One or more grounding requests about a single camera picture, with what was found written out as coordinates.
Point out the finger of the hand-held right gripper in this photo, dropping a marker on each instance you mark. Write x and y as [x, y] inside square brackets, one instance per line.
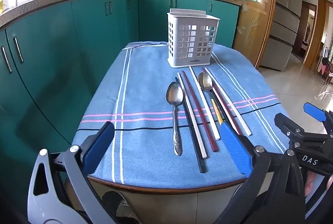
[286, 124]
[314, 111]

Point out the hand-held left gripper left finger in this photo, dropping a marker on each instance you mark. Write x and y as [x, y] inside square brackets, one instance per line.
[101, 140]

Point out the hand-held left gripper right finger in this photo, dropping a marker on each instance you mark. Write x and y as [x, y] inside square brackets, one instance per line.
[234, 151]

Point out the black chopstick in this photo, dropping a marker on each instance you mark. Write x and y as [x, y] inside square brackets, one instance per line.
[221, 109]
[194, 140]

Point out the white chopstick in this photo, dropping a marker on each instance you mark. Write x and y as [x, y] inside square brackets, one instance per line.
[204, 104]
[233, 109]
[192, 117]

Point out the white plastic utensil basket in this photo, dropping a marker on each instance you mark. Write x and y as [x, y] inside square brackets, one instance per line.
[182, 21]

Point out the person's right hand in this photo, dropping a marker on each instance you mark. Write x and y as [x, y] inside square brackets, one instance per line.
[311, 183]

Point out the dark red chopstick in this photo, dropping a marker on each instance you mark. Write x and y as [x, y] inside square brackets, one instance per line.
[226, 109]
[198, 109]

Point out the hanging clothes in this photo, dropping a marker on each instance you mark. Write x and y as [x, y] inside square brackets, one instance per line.
[325, 57]

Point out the blue striped tablecloth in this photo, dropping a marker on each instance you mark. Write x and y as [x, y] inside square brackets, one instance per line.
[145, 99]

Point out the grey refrigerator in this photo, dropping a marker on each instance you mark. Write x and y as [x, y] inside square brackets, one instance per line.
[283, 18]

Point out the teal kitchen cabinets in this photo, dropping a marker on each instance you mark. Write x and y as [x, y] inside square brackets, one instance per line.
[91, 31]

